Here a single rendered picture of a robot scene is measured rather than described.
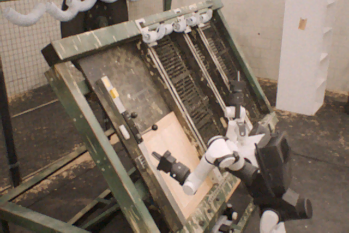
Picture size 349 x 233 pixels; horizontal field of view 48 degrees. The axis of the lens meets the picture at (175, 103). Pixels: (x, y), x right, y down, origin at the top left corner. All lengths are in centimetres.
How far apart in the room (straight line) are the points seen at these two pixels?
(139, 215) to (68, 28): 139
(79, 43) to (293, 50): 446
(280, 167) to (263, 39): 583
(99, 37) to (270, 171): 117
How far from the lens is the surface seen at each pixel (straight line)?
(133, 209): 210
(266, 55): 786
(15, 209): 287
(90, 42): 218
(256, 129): 241
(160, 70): 259
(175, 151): 248
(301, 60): 617
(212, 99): 305
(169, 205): 230
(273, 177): 219
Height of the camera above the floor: 235
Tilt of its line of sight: 21 degrees down
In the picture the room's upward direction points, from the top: 1 degrees counter-clockwise
